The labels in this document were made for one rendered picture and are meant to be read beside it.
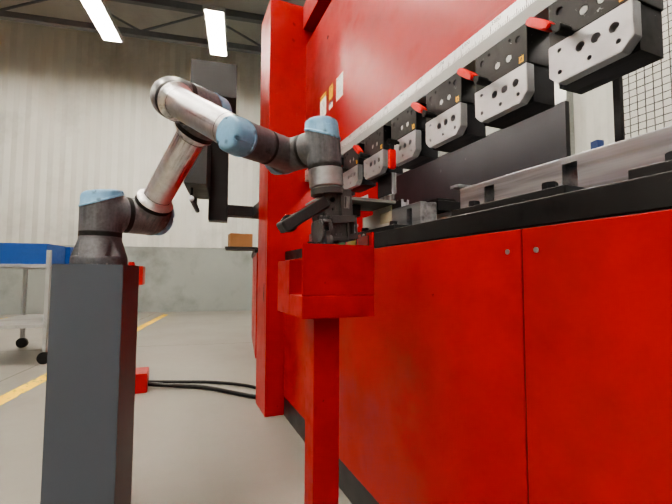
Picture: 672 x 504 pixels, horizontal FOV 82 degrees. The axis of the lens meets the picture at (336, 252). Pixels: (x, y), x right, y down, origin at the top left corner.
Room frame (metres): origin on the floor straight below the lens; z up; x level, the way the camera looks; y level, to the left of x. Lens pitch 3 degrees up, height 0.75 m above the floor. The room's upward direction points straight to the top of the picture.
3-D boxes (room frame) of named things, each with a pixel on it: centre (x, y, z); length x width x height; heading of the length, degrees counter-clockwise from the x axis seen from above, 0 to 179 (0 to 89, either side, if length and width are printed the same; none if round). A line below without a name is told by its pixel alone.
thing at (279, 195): (2.36, 0.03, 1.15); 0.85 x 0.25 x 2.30; 112
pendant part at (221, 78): (2.36, 0.76, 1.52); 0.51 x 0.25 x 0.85; 15
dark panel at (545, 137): (1.80, -0.57, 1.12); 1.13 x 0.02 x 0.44; 22
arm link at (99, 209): (1.18, 0.71, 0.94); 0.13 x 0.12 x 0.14; 144
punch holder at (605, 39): (0.67, -0.48, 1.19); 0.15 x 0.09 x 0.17; 22
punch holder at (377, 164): (1.41, -0.17, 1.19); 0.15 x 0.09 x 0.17; 22
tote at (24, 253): (3.46, 2.78, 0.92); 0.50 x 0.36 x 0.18; 104
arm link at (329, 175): (0.84, 0.02, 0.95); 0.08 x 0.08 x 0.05
